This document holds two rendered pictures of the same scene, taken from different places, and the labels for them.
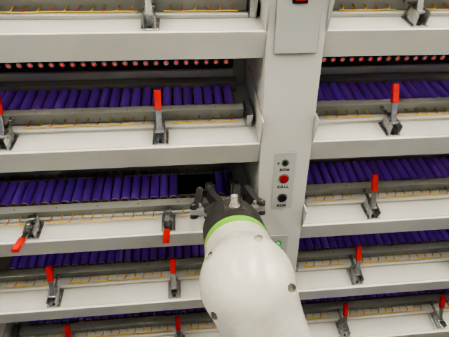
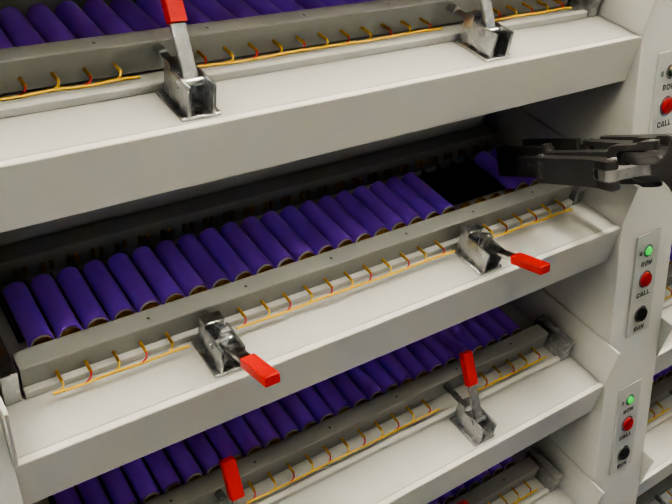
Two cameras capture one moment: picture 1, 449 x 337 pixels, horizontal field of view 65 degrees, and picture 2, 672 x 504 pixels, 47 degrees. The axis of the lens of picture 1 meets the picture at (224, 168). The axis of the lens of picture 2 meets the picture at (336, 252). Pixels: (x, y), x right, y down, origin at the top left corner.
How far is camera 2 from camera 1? 56 cm
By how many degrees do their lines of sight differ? 26
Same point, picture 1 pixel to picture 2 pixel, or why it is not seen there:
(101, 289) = (329, 487)
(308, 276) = not seen: hidden behind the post
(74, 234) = (318, 332)
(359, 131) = not seen: outside the picture
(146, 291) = (422, 451)
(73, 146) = (343, 86)
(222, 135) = (572, 33)
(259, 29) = not seen: outside the picture
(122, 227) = (402, 291)
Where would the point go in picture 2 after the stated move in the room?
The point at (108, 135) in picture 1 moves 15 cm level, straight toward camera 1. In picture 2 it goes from (383, 59) to (563, 78)
